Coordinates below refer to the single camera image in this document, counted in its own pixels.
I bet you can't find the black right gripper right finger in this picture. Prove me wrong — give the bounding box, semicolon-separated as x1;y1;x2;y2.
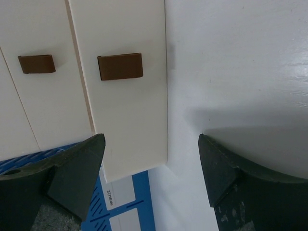
198;134;308;231

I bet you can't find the blue plastic file organizer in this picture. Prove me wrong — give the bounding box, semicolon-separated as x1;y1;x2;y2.
0;141;156;231

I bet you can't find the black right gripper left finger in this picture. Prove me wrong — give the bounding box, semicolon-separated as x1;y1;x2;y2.
0;134;105;231

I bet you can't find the white foam drawer box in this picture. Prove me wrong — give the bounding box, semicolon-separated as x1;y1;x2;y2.
0;0;168;182

